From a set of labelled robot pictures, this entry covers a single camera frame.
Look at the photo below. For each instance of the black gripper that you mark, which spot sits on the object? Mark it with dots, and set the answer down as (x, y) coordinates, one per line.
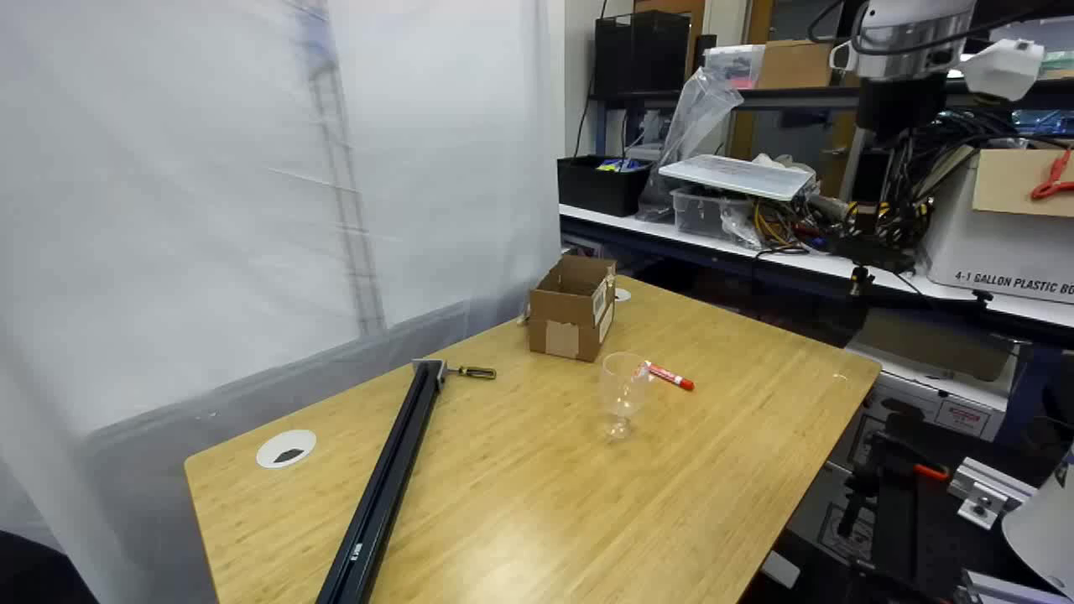
(901, 105)

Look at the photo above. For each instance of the red Expo marker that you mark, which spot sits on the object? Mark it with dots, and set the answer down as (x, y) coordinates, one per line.
(671, 376)

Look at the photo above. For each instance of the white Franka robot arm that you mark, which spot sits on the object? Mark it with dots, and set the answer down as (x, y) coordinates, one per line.
(892, 29)

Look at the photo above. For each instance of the clear plastic wine glass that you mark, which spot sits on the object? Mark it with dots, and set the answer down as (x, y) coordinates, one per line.
(620, 389)

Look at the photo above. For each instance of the brown cardboard box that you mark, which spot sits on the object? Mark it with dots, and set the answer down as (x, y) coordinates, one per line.
(793, 65)

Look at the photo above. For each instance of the tan cardboard box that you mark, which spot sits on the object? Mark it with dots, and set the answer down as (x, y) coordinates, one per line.
(1008, 187)

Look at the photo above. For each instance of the large white printed box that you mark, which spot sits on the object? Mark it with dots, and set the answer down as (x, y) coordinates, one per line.
(984, 252)

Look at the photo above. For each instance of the red clamp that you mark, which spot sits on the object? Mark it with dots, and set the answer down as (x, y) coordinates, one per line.
(1055, 179)

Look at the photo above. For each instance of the white flat tray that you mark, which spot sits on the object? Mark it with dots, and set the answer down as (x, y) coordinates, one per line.
(740, 177)

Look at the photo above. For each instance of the white workbench shelf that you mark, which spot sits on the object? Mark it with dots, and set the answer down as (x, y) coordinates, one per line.
(807, 263)

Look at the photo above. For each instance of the clear plastic bag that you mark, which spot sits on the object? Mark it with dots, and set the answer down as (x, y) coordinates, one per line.
(698, 111)

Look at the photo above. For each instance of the clear plastic bin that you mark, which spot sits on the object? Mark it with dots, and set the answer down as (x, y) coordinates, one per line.
(704, 214)

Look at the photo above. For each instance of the black speaker cabinet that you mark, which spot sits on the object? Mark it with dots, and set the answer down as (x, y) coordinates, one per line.
(637, 55)

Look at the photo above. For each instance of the black storage bin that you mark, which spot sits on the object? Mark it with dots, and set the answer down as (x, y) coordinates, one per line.
(599, 187)

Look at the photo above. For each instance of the small open cardboard box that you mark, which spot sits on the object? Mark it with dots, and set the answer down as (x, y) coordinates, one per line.
(563, 320)

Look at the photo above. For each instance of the white round disc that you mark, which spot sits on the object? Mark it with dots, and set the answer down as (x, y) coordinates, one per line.
(1043, 539)

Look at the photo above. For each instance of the small black metal clip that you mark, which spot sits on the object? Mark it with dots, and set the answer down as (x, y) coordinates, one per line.
(471, 374)

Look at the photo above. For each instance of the white translucent curtain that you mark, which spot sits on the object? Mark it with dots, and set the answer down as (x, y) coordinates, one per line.
(168, 224)

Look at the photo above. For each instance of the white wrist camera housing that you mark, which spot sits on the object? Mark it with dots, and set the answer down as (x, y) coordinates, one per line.
(1000, 69)

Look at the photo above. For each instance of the aluminium bracket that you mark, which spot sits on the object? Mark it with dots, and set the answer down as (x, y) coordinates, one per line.
(990, 498)

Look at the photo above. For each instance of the long black rail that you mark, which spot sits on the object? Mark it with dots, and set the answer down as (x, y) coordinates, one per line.
(387, 482)

